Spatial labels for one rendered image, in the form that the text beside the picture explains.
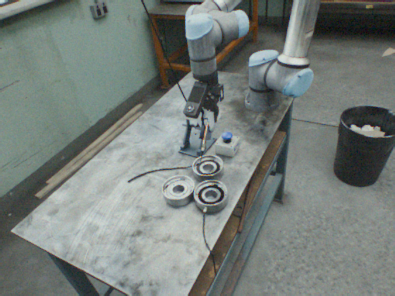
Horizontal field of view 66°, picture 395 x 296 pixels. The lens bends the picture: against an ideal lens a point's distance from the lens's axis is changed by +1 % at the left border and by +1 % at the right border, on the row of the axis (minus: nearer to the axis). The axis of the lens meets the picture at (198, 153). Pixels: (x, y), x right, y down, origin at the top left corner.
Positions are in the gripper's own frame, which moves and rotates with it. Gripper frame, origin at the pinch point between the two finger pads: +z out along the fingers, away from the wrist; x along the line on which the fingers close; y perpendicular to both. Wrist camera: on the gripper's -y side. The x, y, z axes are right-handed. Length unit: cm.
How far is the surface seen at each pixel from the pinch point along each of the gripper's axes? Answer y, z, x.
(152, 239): -37.4, 13.0, -1.7
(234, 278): -12, 69, -13
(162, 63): 163, 66, 150
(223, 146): 3.4, 8.7, -3.9
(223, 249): -18.1, 38.1, -12.8
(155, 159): -8.8, 13.0, 18.6
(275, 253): 22, 93, -21
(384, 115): 118, 55, -54
